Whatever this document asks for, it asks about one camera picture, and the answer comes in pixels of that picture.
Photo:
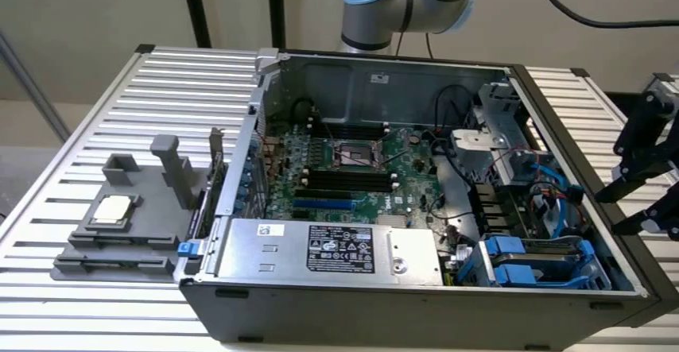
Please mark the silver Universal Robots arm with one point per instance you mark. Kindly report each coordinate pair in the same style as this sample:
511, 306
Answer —
371, 14

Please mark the disk in blue carrier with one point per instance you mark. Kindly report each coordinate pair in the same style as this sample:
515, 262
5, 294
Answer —
504, 248

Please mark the black RAM slot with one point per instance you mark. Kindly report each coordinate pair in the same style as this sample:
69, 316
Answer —
349, 127
349, 131
347, 177
347, 172
347, 186
347, 182
349, 122

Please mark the blue expansion slot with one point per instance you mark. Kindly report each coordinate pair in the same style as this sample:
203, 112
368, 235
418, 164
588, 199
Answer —
323, 204

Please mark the black expansion slot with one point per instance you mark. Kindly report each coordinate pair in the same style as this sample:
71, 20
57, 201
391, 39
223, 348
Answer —
323, 194

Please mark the black table corner cap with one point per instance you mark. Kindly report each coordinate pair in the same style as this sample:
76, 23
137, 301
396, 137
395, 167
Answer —
580, 72
145, 48

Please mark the metal drive cage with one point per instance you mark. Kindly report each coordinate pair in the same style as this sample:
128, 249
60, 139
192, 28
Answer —
488, 145

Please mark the black front connector board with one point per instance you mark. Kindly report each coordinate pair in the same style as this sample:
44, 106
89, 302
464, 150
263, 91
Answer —
490, 209

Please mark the coin cell battery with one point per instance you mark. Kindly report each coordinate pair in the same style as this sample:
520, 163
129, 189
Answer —
413, 138

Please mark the green motherboard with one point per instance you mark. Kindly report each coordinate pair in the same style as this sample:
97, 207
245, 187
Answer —
408, 181

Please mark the silver chipset heatsink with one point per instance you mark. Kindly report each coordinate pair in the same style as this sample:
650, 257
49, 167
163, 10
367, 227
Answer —
393, 221

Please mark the CPU socket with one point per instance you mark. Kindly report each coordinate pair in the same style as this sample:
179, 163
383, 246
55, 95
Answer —
356, 154

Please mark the black open PC case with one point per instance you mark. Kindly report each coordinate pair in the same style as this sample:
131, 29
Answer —
371, 312

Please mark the grey power supply unit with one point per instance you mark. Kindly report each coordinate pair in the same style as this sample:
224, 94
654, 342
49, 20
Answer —
296, 256

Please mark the blue case latch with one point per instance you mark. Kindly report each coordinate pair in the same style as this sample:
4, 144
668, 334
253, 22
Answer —
188, 249

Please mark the grey parts rack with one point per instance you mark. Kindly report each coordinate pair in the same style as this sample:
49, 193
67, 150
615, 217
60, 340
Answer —
159, 209

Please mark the silver CPU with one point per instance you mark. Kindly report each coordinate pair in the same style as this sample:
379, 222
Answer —
113, 209

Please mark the RAM stick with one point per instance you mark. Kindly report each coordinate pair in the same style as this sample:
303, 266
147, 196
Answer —
113, 264

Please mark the black stand post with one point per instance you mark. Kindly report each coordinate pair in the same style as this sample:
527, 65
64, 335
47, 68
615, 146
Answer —
276, 10
195, 10

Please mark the grey metal frame leg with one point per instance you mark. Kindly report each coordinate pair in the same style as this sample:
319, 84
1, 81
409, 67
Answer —
32, 86

